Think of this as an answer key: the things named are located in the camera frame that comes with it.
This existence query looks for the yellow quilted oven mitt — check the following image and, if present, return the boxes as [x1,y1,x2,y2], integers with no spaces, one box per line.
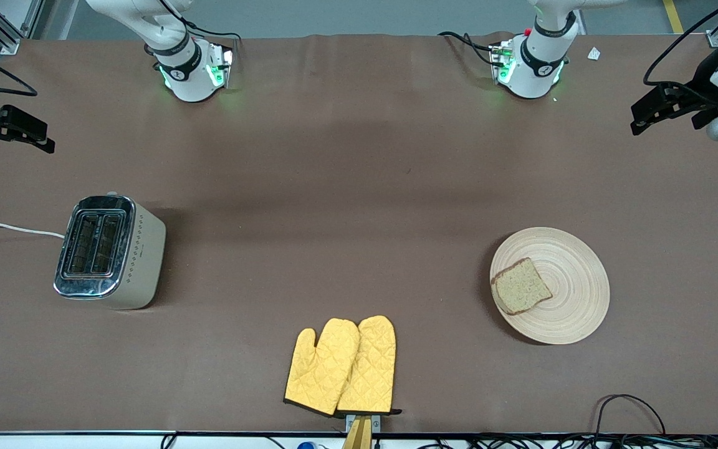
[337,316,402,417]
[284,319,361,417]

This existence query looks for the round wooden plate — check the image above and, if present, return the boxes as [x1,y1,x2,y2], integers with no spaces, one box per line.
[489,227,611,345]

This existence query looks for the brown toast slice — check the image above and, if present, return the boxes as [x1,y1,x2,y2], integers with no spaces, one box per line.
[491,258,553,316]

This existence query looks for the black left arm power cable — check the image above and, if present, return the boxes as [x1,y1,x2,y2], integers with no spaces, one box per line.
[438,31,497,66]

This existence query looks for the tangled black cables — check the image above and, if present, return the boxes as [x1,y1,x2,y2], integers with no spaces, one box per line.
[415,433,718,449]

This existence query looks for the black looped cable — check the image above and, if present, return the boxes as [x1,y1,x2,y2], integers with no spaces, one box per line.
[593,394,668,437]

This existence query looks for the grey metal bracket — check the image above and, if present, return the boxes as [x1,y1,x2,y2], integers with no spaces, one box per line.
[346,413,381,432]

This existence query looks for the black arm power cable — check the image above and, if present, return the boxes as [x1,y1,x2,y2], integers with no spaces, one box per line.
[438,31,497,66]
[156,0,240,60]

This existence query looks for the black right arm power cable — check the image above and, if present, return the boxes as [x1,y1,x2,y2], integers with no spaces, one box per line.
[156,0,240,60]

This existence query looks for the beige chrome toaster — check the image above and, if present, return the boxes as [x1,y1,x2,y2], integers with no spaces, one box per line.
[54,192,166,311]

